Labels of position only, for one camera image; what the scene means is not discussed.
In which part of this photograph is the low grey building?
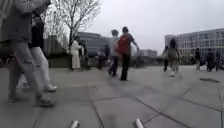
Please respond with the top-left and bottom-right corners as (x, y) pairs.
(75, 31), (114, 58)

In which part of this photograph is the group of people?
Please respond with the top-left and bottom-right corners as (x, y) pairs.
(193, 47), (224, 73)

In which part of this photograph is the manhole cover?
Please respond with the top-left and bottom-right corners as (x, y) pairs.
(199, 77), (221, 84)

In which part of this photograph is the bare tree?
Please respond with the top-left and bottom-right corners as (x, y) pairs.
(49, 0), (102, 46)

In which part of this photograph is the robot's own part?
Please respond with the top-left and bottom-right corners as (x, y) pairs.
(133, 118), (146, 128)
(69, 120), (81, 128)

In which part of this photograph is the grey stone slab pavement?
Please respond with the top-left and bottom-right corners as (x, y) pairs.
(0, 65), (224, 128)

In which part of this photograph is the pale building with window grid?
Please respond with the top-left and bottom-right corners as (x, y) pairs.
(164, 27), (224, 58)

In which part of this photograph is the person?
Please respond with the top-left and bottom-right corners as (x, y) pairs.
(69, 36), (83, 72)
(161, 45), (170, 72)
(17, 9), (58, 93)
(0, 0), (55, 108)
(117, 26), (140, 82)
(107, 29), (121, 77)
(166, 37), (181, 78)

